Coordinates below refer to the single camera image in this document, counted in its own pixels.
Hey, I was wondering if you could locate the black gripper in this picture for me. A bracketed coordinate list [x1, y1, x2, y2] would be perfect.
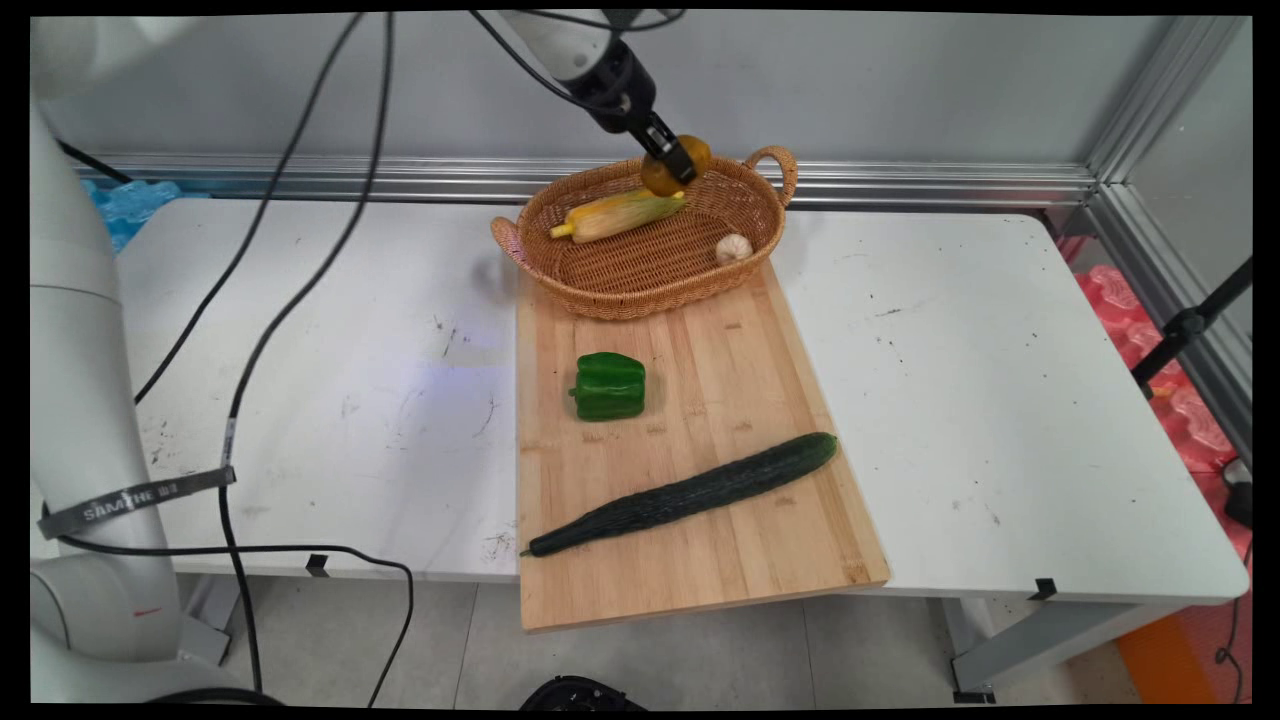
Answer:
[565, 42, 699, 187]

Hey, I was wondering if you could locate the round yellow-brown fruit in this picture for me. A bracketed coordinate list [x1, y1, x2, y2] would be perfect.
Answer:
[641, 135, 713, 198]

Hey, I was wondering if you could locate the yellow corn cob with husk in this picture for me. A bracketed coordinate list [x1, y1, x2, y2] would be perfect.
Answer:
[549, 189, 688, 245]

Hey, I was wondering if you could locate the green bell pepper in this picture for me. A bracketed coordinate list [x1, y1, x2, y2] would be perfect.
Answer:
[568, 351, 648, 422]

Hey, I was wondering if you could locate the bamboo cutting board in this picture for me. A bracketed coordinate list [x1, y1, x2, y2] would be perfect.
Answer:
[515, 258, 892, 634]

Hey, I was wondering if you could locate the long dark green cucumber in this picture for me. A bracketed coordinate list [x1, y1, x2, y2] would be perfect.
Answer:
[520, 431, 840, 559]

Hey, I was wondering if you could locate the blue foam sheet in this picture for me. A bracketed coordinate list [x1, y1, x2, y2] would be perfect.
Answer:
[80, 178, 211, 253]

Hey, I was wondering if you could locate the black tripod stand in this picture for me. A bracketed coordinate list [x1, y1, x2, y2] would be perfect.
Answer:
[1131, 258, 1253, 401]

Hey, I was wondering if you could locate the black round device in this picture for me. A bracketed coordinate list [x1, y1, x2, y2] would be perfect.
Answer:
[520, 675, 648, 712]

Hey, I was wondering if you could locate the red bubble foam sheet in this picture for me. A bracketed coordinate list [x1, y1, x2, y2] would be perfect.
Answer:
[1058, 235, 1253, 561]

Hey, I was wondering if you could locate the grey metal table leg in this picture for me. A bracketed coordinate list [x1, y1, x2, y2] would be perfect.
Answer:
[178, 574, 243, 667]
[940, 596, 1191, 704]

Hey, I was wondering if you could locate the woven wicker basket with handles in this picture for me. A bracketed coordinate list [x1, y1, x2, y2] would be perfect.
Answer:
[490, 146, 799, 322]

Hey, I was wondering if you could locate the horizontal aluminium frame rail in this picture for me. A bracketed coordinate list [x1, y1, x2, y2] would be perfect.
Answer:
[72, 153, 1103, 212]

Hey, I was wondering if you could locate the aluminium frame corner post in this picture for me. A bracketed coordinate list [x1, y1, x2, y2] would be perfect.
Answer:
[1083, 15, 1253, 466]

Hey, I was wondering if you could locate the grey velcro strap with print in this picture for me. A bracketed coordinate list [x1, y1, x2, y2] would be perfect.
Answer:
[38, 465, 238, 542]

